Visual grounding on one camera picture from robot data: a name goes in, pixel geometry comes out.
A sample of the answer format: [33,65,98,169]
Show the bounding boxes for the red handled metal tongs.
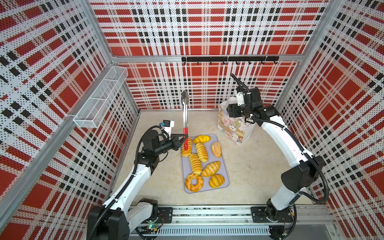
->
[182,90,189,135]

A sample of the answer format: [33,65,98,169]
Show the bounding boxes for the cartoon animal paper bag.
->
[218,97,256,147]

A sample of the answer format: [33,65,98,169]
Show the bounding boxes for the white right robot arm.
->
[226,87,329,223]

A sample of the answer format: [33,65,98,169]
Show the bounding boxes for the grey lilac tray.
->
[181,134,230,194]

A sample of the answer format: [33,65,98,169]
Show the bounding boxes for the striped long bread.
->
[181,138,193,158]
[189,153,203,175]
[196,142,209,163]

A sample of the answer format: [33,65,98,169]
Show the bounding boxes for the white wire mesh basket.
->
[74,66,128,129]

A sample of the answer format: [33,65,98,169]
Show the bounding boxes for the round striped bun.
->
[209,174,225,189]

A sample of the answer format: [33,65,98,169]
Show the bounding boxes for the yellow mottled bread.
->
[193,135,211,144]

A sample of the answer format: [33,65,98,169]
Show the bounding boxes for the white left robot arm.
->
[87,126,188,240]

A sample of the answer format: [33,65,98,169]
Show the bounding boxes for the round sugared bun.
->
[211,142,222,158]

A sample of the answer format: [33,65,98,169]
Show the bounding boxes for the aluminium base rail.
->
[131,205,342,240]

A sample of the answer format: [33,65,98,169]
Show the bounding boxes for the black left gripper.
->
[154,133,187,155]

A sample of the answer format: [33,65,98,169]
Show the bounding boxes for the black hook rail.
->
[181,56,280,63]

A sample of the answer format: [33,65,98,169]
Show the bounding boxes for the ring doughnut bread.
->
[185,173,204,192]

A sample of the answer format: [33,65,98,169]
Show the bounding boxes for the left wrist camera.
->
[160,120,175,139]

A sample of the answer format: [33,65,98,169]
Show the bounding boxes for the black cable conduit right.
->
[230,72,330,205]

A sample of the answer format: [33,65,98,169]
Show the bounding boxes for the croissant shaped bread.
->
[201,161,221,177]

